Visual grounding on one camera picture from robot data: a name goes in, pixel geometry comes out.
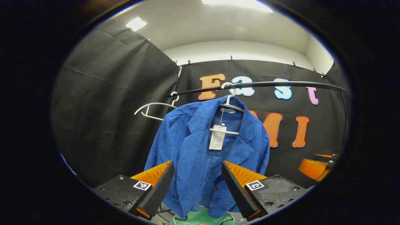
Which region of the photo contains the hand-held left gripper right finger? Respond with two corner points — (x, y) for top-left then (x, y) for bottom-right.
(221, 161), (314, 221)

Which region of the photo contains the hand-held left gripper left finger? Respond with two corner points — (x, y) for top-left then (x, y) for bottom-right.
(91, 160), (175, 221)

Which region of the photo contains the green laundry hamper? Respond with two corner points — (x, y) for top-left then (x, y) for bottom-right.
(170, 206), (235, 225)

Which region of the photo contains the blue corduroy jacket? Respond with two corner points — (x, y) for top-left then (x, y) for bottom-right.
(144, 95), (271, 218)

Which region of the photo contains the black clothes rack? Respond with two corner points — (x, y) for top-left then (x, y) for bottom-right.
(168, 81), (348, 150)

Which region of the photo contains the white plastic hanger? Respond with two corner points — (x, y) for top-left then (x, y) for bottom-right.
(134, 92), (180, 121)
(209, 82), (245, 135)

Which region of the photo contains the row of black cloth clips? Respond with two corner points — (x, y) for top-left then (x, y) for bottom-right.
(147, 37), (327, 78)

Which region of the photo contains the ceiling light panel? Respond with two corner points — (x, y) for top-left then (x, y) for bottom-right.
(202, 0), (274, 14)
(126, 17), (148, 32)

